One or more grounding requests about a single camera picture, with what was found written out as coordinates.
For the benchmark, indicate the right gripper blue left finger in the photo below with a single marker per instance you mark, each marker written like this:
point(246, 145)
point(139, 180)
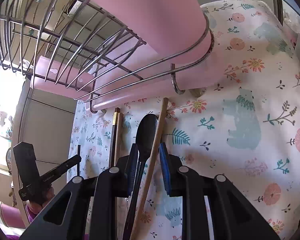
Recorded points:
point(131, 167)

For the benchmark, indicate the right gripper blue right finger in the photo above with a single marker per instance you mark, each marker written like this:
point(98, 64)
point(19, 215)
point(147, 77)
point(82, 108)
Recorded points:
point(165, 167)

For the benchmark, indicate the black plastic spoon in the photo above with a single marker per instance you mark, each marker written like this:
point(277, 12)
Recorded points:
point(144, 140)

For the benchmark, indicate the light wooden chopstick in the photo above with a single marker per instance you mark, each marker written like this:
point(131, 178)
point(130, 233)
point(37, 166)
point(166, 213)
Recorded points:
point(153, 158)
point(118, 137)

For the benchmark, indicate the person left hand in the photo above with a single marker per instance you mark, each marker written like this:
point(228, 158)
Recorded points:
point(34, 207)

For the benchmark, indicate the pink drip tray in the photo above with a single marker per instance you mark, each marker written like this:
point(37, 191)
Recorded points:
point(137, 72)

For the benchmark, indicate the floral tablecloth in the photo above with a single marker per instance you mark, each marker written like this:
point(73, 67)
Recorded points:
point(245, 126)

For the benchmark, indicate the pink cup right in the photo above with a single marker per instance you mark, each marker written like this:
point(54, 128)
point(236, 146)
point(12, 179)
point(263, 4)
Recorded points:
point(167, 26)

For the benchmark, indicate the wire utensil rack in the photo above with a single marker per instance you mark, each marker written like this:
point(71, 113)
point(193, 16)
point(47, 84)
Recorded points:
point(77, 33)

